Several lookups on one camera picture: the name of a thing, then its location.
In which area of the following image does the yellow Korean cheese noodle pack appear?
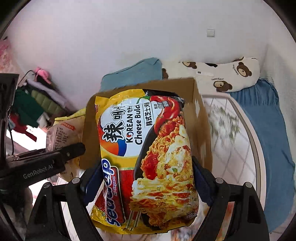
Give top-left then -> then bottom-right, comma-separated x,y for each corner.
91,89 -> 199,235

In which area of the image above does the clear beige biscuit packet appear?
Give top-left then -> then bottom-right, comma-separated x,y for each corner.
46,116 -> 85,182

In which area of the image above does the white diamond pattern folding table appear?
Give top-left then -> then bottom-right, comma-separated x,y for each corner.
46,93 -> 266,241

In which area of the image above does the pile of clothes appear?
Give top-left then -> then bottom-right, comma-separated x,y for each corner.
8,73 -> 73,142

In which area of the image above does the blue bed sheet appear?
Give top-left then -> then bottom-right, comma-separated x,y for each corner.
230,79 -> 295,232

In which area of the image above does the cardboard milk carton box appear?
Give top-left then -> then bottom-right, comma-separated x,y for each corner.
79,78 -> 213,171

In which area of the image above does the white bear print pillow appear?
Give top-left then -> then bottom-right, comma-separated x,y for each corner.
162,57 -> 260,93

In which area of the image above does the light blue folded towel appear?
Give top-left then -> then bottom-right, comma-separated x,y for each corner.
99,57 -> 163,92

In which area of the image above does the white wall switch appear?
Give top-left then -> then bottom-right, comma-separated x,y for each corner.
206,29 -> 215,38

